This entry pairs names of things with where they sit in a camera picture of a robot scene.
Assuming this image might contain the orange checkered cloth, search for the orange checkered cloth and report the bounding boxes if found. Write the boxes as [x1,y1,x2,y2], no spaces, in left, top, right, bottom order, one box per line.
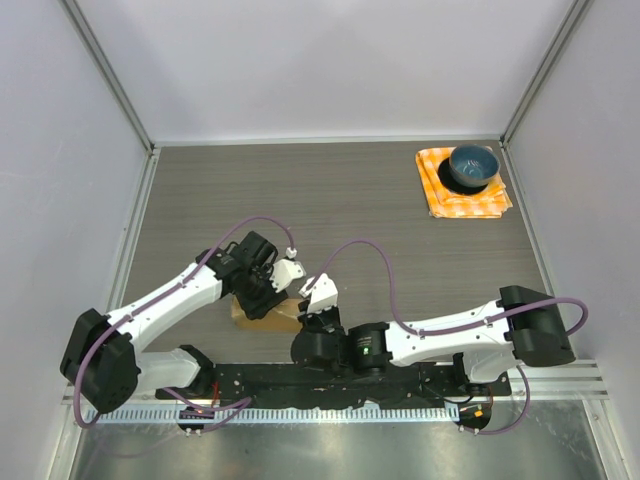
[415,146,513,219]

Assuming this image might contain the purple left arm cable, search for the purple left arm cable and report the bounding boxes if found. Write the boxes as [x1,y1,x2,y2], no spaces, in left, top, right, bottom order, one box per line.
[73,215,299,432]

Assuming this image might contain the blue ceramic bowl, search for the blue ceramic bowl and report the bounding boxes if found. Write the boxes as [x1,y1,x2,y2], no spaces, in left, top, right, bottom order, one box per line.
[449,144,500,188]

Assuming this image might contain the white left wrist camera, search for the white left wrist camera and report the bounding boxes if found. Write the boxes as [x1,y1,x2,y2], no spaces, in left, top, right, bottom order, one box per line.
[269,247,306,293]

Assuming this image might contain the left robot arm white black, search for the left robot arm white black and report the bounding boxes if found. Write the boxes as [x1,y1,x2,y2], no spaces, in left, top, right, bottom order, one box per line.
[60,231,303,414]

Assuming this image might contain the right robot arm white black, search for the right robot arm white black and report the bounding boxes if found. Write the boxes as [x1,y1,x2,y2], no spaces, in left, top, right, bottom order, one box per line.
[290,285,576,395]

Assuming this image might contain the brown cardboard express box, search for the brown cardboard express box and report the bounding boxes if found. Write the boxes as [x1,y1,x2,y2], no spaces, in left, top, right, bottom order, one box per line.
[231,297,302,334]

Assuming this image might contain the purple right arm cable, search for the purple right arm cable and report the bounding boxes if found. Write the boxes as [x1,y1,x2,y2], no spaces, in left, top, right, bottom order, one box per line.
[304,238,590,436]

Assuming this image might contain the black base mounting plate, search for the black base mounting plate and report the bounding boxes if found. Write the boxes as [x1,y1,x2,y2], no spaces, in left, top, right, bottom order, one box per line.
[174,362,511,409]

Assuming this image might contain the white slotted cable duct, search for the white slotted cable duct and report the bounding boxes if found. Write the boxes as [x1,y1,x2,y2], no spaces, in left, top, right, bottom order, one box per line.
[98,402,459,425]

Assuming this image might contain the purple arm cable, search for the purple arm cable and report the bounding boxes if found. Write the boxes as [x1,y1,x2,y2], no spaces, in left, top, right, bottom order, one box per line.
[304,238,590,436]
[73,215,299,432]

